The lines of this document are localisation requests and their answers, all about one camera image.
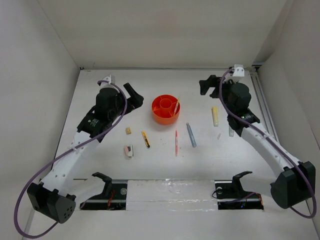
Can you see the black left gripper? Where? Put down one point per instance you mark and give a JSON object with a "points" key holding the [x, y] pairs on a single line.
{"points": [[135, 100]]}

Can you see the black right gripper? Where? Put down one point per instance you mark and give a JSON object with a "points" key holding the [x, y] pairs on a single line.
{"points": [[212, 82]]}

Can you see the thin yellow highlighter pen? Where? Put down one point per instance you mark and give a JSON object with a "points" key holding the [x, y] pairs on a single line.
{"points": [[176, 105]]}

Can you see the green pastel highlighter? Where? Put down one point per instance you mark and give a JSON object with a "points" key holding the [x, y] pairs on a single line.
{"points": [[231, 132]]}

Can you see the blue grey marker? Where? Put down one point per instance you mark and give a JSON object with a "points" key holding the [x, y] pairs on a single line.
{"points": [[191, 136]]}

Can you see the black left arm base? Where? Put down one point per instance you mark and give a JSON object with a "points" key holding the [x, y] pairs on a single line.
{"points": [[112, 198]]}

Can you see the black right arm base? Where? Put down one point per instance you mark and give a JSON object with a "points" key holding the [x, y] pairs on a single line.
{"points": [[230, 195]]}

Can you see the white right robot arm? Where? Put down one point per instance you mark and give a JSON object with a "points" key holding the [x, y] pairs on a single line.
{"points": [[294, 181]]}

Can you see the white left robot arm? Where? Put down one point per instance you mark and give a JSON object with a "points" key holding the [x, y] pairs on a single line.
{"points": [[56, 196]]}

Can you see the thick yellow highlighter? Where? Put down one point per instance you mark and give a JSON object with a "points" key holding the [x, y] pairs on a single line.
{"points": [[215, 116]]}

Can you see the small tan eraser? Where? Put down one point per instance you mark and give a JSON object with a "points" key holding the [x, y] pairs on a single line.
{"points": [[128, 130]]}

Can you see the orange round divided container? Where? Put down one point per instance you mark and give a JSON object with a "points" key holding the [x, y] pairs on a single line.
{"points": [[162, 109]]}

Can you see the yellow black utility knife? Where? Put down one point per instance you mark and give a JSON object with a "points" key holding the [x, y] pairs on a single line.
{"points": [[145, 138]]}

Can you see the pink pen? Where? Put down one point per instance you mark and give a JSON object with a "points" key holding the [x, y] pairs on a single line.
{"points": [[176, 143]]}

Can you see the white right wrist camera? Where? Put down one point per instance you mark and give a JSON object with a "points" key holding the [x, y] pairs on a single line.
{"points": [[237, 72]]}

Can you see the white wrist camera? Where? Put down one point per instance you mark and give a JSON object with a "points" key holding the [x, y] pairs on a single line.
{"points": [[237, 72], [107, 81]]}

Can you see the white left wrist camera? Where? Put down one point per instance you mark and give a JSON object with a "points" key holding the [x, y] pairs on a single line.
{"points": [[107, 81]]}

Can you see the aluminium side rail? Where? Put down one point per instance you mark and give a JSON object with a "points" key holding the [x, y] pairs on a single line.
{"points": [[264, 108]]}

